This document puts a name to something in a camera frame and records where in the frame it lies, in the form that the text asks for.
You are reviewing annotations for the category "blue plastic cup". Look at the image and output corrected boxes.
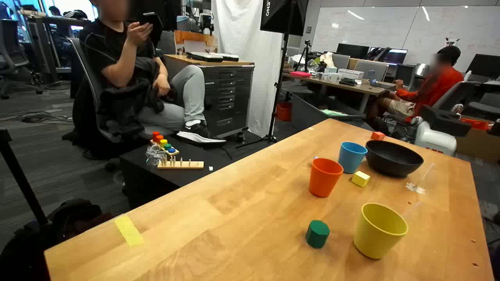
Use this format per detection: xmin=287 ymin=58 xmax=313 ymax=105
xmin=338 ymin=141 xmax=369 ymax=175

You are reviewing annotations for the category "yellow plastic cup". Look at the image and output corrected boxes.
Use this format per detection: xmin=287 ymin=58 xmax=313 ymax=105
xmin=352 ymin=202 xmax=410 ymax=262

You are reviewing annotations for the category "red bin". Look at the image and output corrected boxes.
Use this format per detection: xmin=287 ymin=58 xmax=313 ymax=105
xmin=276 ymin=100 xmax=294 ymax=124

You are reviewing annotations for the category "grey drawer cabinet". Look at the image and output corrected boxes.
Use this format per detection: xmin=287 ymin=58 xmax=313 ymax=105
xmin=165 ymin=53 xmax=257 ymax=139

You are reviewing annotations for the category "black light stand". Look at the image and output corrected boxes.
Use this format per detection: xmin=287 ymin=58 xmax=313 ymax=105
xmin=237 ymin=30 xmax=294 ymax=150

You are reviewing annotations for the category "wooden block toy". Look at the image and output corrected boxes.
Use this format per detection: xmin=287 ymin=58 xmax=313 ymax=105
xmin=155 ymin=158 xmax=207 ymax=172

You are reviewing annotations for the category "orange plastic cup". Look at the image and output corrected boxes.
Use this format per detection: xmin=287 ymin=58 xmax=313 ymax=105
xmin=308 ymin=156 xmax=346 ymax=200

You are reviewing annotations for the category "black low table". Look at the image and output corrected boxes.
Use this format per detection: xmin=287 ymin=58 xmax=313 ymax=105
xmin=121 ymin=138 xmax=233 ymax=205

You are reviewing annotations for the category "green cylinder block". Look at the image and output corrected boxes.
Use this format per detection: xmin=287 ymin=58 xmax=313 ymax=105
xmin=305 ymin=219 xmax=332 ymax=250

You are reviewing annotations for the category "white curtain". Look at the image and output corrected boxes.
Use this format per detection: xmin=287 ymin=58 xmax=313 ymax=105
xmin=210 ymin=0 xmax=287 ymax=139

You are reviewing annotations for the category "yellow cube block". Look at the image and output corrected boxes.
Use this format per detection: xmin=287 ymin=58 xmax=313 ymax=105
xmin=351 ymin=170 xmax=373 ymax=189

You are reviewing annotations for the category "wooden office desk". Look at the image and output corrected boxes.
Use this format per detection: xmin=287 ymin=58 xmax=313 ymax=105
xmin=288 ymin=69 xmax=398 ymax=114

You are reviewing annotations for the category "black softbox light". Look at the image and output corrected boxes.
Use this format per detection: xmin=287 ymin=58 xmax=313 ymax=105
xmin=260 ymin=0 xmax=310 ymax=38

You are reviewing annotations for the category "black computer monitor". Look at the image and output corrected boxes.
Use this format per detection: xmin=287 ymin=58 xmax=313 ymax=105
xmin=335 ymin=42 xmax=371 ymax=60

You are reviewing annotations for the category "black bowl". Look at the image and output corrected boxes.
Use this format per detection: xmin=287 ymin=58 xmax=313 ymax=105
xmin=365 ymin=139 xmax=426 ymax=180

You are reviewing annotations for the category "black phone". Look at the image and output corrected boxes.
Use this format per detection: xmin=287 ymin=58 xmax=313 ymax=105
xmin=137 ymin=11 xmax=165 ymax=45

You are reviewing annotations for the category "seated person black shirt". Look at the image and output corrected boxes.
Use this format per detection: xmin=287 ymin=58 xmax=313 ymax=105
xmin=83 ymin=0 xmax=213 ymax=139

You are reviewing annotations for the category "white tape patch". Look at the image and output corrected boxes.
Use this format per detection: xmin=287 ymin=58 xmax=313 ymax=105
xmin=405 ymin=181 xmax=427 ymax=197

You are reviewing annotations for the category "black office chair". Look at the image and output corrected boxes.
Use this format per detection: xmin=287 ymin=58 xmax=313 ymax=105
xmin=68 ymin=36 xmax=154 ymax=161

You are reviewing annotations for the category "white cylindrical object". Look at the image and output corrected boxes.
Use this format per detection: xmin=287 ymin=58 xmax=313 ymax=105
xmin=415 ymin=119 xmax=460 ymax=156

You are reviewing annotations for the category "seated person red shirt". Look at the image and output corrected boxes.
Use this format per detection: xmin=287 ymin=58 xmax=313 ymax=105
xmin=366 ymin=45 xmax=466 ymax=134

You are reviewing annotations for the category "black backpack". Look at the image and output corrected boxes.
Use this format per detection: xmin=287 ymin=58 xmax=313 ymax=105
xmin=0 ymin=198 xmax=115 ymax=281

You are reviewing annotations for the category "brown cardboard box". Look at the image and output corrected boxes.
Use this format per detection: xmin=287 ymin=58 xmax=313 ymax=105
xmin=458 ymin=127 xmax=500 ymax=163

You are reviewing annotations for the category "black tripod leg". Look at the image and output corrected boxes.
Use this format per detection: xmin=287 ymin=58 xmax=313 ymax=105
xmin=0 ymin=130 xmax=52 ymax=225

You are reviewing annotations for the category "grey office chair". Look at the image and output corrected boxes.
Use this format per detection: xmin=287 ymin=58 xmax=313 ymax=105
xmin=0 ymin=19 xmax=44 ymax=100

